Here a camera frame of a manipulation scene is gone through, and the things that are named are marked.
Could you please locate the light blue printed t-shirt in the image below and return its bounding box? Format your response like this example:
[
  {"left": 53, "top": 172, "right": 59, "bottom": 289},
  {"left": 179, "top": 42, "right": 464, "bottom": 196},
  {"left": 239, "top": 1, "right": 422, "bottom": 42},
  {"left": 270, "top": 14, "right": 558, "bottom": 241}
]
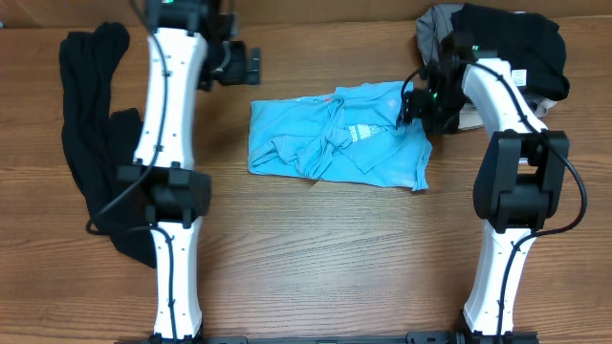
[{"left": 248, "top": 81, "right": 432, "bottom": 191}]

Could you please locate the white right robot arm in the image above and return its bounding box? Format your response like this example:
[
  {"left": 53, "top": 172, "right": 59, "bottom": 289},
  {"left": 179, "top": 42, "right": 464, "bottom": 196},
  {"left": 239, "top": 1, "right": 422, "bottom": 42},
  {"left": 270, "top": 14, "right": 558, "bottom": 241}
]
[{"left": 396, "top": 32, "right": 569, "bottom": 343}]

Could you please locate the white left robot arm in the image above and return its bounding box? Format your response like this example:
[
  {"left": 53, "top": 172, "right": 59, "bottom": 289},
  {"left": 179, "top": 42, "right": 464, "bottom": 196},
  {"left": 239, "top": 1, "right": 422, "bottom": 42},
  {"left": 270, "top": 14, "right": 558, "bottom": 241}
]
[{"left": 118, "top": 0, "right": 261, "bottom": 343}]

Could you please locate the beige folded garment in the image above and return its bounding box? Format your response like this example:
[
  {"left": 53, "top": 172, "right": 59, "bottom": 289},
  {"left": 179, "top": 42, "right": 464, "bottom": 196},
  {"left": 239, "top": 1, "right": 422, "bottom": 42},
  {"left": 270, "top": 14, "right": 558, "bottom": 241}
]
[{"left": 458, "top": 93, "right": 557, "bottom": 131}]

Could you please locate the grey folded garment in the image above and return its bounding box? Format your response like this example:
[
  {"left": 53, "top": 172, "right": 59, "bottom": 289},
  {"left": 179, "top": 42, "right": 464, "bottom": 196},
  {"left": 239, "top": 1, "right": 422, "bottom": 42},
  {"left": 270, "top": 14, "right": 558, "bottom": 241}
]
[{"left": 416, "top": 3, "right": 463, "bottom": 63}]

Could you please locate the black folded t-shirt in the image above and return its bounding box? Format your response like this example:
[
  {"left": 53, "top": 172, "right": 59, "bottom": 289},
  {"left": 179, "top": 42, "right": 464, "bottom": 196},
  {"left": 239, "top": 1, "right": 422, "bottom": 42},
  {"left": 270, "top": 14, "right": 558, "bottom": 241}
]
[{"left": 451, "top": 3, "right": 570, "bottom": 101}]

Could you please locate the black garment on left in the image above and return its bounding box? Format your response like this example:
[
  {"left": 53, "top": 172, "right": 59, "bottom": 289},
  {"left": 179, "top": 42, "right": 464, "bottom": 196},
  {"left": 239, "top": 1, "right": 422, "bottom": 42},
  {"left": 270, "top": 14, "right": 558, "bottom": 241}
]
[{"left": 58, "top": 23, "right": 156, "bottom": 268}]

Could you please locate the brown cardboard back panel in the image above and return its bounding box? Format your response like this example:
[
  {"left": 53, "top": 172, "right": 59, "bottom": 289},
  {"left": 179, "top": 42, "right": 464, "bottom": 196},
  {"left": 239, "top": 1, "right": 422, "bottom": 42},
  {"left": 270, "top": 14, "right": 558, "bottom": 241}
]
[{"left": 1, "top": 0, "right": 611, "bottom": 28}]

